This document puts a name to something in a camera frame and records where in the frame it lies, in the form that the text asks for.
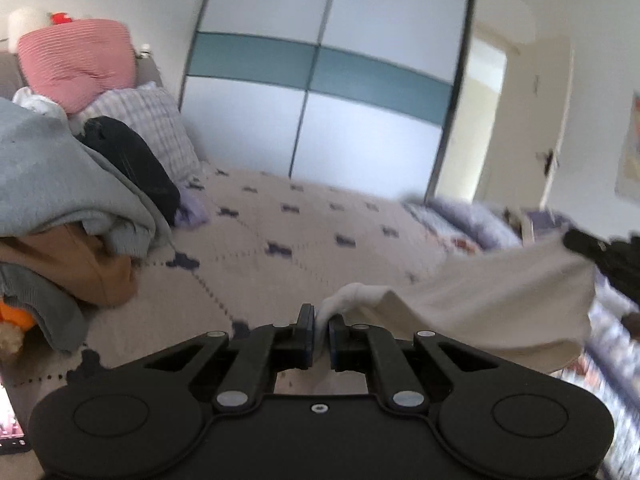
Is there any light grey sweatshirt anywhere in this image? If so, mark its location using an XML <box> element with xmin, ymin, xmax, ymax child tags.
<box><xmin>0</xmin><ymin>97</ymin><xmax>175</xmax><ymax>261</ymax></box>

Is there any pink striped pillow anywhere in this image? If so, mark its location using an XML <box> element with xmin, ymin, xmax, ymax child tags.
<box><xmin>16</xmin><ymin>18</ymin><xmax>138</xmax><ymax>115</ymax></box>

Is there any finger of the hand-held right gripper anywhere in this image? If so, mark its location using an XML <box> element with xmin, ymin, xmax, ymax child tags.
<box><xmin>562</xmin><ymin>229</ymin><xmax>610</xmax><ymax>262</ymax></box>

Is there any black door handle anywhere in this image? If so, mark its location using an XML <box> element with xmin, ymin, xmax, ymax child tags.
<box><xmin>537</xmin><ymin>148</ymin><xmax>560</xmax><ymax>179</ymax></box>

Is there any white and teal sliding wardrobe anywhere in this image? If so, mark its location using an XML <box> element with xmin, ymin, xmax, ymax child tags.
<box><xmin>177</xmin><ymin>0</ymin><xmax>476</xmax><ymax>202</ymax></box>

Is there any white crumpled cloth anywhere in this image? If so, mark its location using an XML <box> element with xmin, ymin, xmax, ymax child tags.
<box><xmin>12</xmin><ymin>86</ymin><xmax>70</xmax><ymax>122</ymax></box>

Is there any lilac plaid pillow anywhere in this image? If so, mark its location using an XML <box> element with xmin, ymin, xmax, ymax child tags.
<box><xmin>69</xmin><ymin>81</ymin><xmax>207</xmax><ymax>187</ymax></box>

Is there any brown garment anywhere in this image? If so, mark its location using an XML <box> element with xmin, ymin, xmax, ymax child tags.
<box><xmin>0</xmin><ymin>222</ymin><xmax>141</xmax><ymax>307</ymax></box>

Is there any white door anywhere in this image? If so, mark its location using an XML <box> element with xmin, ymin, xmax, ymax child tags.
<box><xmin>487</xmin><ymin>35</ymin><xmax>576</xmax><ymax>213</ymax></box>

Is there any beige patterned bed blanket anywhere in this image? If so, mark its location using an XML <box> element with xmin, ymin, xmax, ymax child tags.
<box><xmin>0</xmin><ymin>166</ymin><xmax>481</xmax><ymax>480</ymax></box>

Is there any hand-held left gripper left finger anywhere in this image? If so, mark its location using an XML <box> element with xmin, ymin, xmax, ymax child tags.
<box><xmin>144</xmin><ymin>303</ymin><xmax>316</xmax><ymax>414</ymax></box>

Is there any black garment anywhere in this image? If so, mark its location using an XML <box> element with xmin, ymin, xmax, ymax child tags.
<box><xmin>76</xmin><ymin>116</ymin><xmax>182</xmax><ymax>227</ymax></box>

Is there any framed wall picture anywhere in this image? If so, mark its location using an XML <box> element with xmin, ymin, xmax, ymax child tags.
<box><xmin>615</xmin><ymin>91</ymin><xmax>640</xmax><ymax>204</ymax></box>

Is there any dark grey garment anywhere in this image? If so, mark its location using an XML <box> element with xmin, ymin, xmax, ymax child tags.
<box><xmin>0</xmin><ymin>264</ymin><xmax>91</xmax><ymax>353</ymax></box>

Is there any lilac floral quilt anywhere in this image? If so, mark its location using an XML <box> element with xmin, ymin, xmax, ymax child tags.
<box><xmin>403</xmin><ymin>194</ymin><xmax>640</xmax><ymax>480</ymax></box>

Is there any orange plush toy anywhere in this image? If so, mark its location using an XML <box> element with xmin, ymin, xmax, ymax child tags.
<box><xmin>0</xmin><ymin>296</ymin><xmax>39</xmax><ymax>332</ymax></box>

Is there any cream white garment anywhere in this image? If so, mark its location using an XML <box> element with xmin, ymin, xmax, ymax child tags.
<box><xmin>318</xmin><ymin>232</ymin><xmax>599</xmax><ymax>375</ymax></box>

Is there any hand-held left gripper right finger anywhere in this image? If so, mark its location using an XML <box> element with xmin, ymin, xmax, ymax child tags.
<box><xmin>328</xmin><ymin>313</ymin><xmax>502</xmax><ymax>415</ymax></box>

